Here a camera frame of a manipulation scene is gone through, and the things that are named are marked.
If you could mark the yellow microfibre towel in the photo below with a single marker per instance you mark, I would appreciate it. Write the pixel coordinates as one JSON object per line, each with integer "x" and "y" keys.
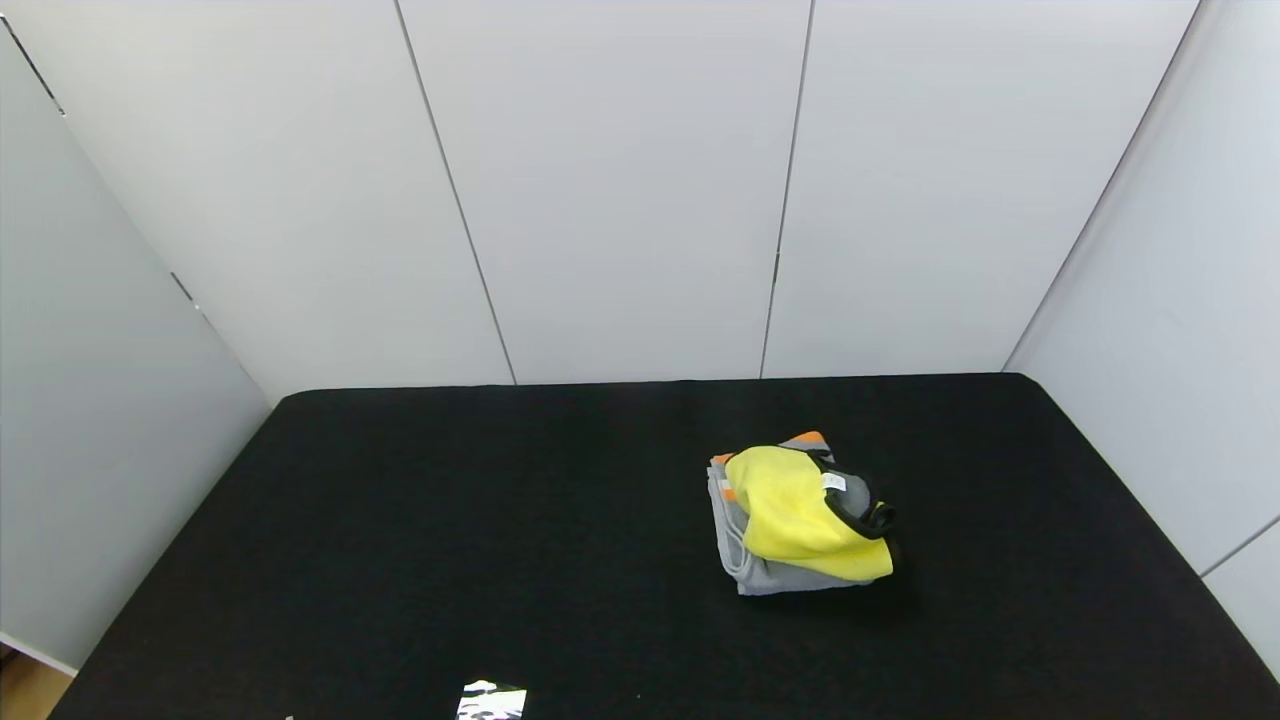
{"x": 800, "y": 515}

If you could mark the shiny silver foil piece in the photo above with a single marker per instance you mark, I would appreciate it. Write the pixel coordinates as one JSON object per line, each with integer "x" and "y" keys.
{"x": 490, "y": 700}

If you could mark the grey towel with orange marks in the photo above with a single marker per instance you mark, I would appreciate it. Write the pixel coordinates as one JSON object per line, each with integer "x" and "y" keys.
{"x": 750, "y": 565}

